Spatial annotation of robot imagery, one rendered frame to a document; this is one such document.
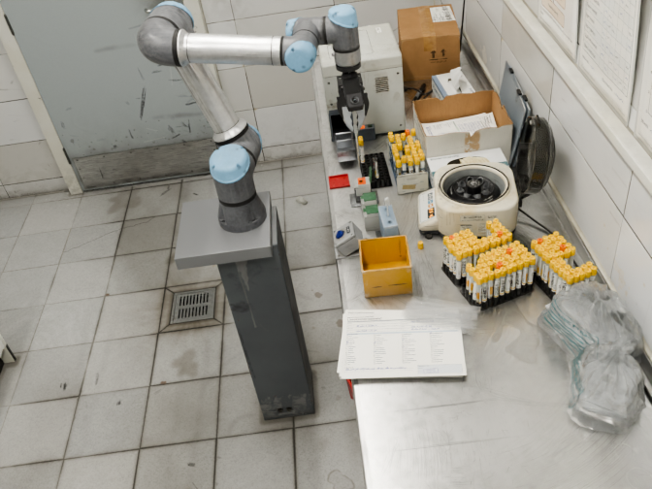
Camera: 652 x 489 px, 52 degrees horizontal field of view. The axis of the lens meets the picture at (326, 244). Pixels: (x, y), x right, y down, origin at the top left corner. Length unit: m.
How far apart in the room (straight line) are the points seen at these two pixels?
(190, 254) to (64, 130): 2.14
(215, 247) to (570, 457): 1.12
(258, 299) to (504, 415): 0.95
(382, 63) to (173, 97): 1.73
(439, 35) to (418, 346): 1.44
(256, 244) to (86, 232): 2.05
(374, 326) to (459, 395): 0.29
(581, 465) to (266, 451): 1.39
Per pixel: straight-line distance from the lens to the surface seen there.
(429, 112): 2.42
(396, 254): 1.91
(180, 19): 1.96
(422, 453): 1.54
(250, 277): 2.15
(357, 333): 1.74
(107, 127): 4.00
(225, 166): 1.97
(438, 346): 1.69
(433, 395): 1.62
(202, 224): 2.14
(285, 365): 2.46
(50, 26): 3.80
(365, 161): 2.31
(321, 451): 2.60
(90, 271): 3.66
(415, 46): 2.78
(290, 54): 1.75
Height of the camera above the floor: 2.18
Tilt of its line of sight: 40 degrees down
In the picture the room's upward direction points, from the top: 9 degrees counter-clockwise
